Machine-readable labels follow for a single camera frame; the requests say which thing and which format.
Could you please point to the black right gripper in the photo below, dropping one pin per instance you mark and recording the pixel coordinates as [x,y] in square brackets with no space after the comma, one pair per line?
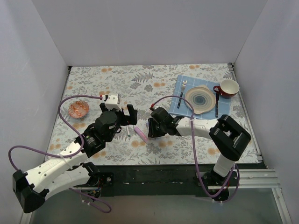
[153,129]

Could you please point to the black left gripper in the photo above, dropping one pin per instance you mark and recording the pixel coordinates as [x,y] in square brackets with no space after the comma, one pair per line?
[126,114]

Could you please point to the pink highlighter pen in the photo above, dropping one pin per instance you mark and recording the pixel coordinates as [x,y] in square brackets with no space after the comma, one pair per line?
[141,134]

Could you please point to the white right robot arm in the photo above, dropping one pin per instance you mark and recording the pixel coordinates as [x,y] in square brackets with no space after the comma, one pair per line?
[230,138]

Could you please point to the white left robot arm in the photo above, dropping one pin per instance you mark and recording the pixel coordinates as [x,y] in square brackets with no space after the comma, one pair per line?
[70,168]

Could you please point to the red patterned small bowl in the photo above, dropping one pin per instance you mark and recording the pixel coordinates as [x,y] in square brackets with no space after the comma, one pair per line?
[78,109]

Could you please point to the beige blue-ringed plate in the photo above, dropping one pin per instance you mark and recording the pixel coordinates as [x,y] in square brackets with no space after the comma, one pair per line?
[201,98]

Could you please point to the red white mug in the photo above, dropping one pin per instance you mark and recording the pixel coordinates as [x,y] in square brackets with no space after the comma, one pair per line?
[227,88]

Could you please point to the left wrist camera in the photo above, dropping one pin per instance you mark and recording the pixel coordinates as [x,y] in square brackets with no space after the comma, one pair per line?
[112,101]

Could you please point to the silver fork black handle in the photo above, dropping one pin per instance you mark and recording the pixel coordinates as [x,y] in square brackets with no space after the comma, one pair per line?
[183,86]

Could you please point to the black-handled knife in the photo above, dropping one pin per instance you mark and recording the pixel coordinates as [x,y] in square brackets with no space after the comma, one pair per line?
[217,105]

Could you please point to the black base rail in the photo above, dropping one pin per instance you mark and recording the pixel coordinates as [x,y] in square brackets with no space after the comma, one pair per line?
[158,180]

